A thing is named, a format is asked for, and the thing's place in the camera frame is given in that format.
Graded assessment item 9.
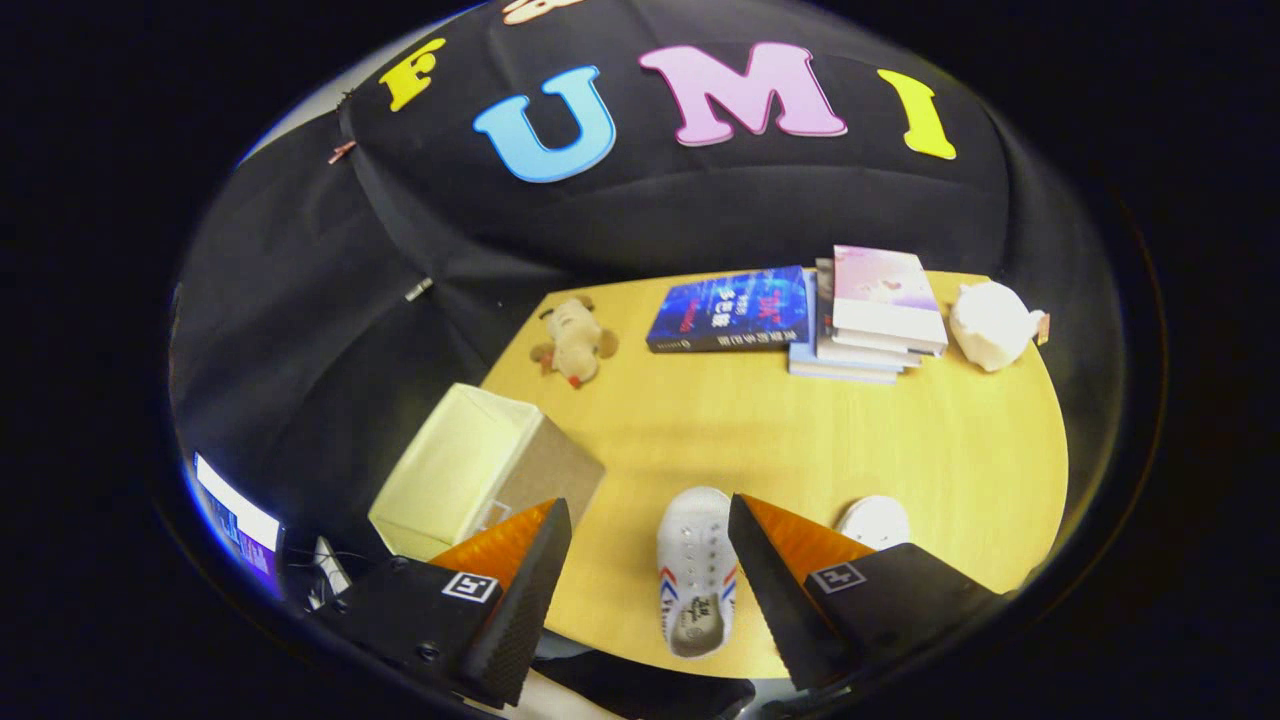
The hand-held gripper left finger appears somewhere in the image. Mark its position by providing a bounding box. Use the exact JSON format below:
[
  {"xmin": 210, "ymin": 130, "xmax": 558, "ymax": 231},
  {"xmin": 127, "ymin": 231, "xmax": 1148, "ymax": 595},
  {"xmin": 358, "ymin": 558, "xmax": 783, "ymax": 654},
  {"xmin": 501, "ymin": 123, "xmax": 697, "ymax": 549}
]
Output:
[{"xmin": 310, "ymin": 497, "xmax": 574, "ymax": 709}]

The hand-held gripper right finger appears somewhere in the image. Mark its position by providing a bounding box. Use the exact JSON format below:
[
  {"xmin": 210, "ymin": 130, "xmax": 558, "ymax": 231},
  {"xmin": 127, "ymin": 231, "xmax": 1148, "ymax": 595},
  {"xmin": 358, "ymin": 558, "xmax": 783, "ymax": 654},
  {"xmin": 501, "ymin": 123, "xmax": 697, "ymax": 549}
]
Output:
[{"xmin": 727, "ymin": 492, "xmax": 1006, "ymax": 693}]

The white canvas shoe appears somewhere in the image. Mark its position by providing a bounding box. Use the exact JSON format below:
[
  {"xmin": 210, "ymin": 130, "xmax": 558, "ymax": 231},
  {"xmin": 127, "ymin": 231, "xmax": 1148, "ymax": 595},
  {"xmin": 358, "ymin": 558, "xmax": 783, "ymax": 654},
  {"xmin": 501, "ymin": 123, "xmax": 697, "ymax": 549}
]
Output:
[
  {"xmin": 835, "ymin": 495, "xmax": 913, "ymax": 553},
  {"xmin": 655, "ymin": 486, "xmax": 739, "ymax": 659}
]

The brown fabric storage box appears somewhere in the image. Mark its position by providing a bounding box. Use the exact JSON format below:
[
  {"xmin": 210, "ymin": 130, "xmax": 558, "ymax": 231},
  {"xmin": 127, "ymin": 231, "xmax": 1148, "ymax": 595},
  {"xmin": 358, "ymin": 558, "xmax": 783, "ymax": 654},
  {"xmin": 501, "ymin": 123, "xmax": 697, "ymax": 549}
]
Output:
[{"xmin": 367, "ymin": 382, "xmax": 607, "ymax": 563}]

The light blue book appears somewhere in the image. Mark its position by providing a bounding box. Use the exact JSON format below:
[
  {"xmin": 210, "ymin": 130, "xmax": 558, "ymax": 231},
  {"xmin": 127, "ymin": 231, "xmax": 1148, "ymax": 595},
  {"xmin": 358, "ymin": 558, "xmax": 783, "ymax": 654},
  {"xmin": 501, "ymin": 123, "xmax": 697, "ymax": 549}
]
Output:
[{"xmin": 787, "ymin": 270, "xmax": 901, "ymax": 386}]

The brown plush dog toy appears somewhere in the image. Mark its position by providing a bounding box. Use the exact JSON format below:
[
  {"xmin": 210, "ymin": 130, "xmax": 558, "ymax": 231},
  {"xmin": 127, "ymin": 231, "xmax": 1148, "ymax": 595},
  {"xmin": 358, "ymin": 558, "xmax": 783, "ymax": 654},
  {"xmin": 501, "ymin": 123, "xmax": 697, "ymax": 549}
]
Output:
[{"xmin": 529, "ymin": 295, "xmax": 620, "ymax": 390}]

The grey book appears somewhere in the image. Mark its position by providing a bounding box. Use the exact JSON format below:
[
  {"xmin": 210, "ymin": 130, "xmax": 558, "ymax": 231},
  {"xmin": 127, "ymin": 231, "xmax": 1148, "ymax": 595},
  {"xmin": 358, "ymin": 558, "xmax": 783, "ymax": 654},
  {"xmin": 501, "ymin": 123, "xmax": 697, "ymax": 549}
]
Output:
[{"xmin": 813, "ymin": 257, "xmax": 923, "ymax": 369}]

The dark blue book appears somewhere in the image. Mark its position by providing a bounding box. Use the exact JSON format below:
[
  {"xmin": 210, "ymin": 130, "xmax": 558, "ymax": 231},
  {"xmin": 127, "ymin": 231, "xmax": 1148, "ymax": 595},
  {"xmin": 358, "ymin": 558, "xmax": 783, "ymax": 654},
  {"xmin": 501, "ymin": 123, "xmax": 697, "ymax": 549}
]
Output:
[{"xmin": 645, "ymin": 265, "xmax": 811, "ymax": 355}]

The computer monitor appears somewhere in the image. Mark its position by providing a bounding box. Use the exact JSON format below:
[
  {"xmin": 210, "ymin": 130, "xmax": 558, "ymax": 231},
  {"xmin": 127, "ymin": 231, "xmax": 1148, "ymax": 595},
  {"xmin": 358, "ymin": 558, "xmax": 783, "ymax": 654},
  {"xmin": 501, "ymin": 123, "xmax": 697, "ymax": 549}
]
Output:
[{"xmin": 190, "ymin": 452, "xmax": 286, "ymax": 591}]

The pink cover book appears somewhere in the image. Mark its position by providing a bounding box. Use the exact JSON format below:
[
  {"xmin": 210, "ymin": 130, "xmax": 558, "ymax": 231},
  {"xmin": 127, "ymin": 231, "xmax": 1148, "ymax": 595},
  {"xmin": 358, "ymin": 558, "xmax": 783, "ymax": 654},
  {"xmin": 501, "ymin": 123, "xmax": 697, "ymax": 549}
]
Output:
[{"xmin": 830, "ymin": 245, "xmax": 949, "ymax": 357}]

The white plush toy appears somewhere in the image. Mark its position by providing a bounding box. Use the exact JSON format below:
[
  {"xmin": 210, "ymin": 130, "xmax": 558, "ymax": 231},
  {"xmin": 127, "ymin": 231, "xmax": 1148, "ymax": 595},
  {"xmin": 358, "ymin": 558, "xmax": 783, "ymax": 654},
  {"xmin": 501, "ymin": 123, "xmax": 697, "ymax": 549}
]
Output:
[{"xmin": 948, "ymin": 281, "xmax": 1049, "ymax": 374}]

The black backdrop cloth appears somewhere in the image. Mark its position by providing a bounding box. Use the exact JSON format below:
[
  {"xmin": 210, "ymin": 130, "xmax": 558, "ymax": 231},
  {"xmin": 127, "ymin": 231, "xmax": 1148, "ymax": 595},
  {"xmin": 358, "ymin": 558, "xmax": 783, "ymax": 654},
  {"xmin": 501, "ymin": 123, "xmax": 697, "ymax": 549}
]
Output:
[{"xmin": 168, "ymin": 0, "xmax": 1126, "ymax": 601}]

